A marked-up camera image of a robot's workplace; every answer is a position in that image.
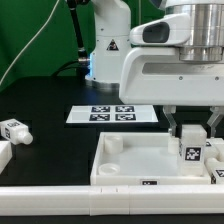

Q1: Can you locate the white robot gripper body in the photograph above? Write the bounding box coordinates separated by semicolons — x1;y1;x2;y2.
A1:
119;47;224;106

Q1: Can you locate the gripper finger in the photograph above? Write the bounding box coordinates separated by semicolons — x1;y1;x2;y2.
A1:
163;105;177;136
207;106;224;138

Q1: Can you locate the white square table top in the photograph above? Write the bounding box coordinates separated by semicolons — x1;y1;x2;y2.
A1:
90;132;210;186

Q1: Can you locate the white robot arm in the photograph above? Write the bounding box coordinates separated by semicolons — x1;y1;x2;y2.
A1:
86;0;224;136

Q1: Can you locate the white marker sheet with tags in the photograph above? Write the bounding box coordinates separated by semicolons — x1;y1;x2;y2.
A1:
66;105;158;124

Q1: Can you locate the white front obstacle bar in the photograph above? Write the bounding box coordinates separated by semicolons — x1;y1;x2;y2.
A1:
0;185;224;216

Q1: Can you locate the white left obstacle piece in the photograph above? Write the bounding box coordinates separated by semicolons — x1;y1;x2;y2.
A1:
0;141;12;174

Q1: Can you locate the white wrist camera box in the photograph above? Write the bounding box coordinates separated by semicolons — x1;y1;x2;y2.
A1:
129;13;191;46

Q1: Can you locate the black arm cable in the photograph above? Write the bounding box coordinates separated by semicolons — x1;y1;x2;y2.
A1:
53;0;92;78

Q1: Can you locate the white cable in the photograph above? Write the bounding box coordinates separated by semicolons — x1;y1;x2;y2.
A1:
0;0;62;86

